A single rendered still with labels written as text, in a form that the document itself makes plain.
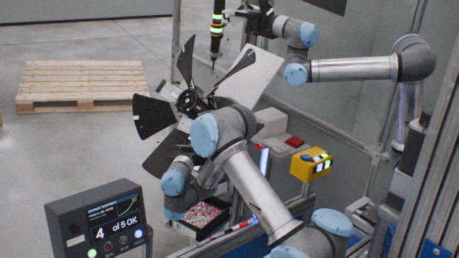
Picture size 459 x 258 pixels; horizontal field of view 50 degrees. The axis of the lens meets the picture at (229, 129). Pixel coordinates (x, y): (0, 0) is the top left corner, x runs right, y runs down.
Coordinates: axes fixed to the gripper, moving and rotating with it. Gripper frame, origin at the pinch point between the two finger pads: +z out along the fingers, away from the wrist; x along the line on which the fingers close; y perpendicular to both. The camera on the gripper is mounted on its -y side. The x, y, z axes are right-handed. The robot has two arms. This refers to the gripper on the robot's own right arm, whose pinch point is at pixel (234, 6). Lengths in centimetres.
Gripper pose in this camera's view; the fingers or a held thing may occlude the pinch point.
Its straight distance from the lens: 188.4
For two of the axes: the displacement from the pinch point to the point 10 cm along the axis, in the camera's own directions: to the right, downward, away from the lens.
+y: -0.9, 8.8, 4.6
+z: -7.7, -3.6, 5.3
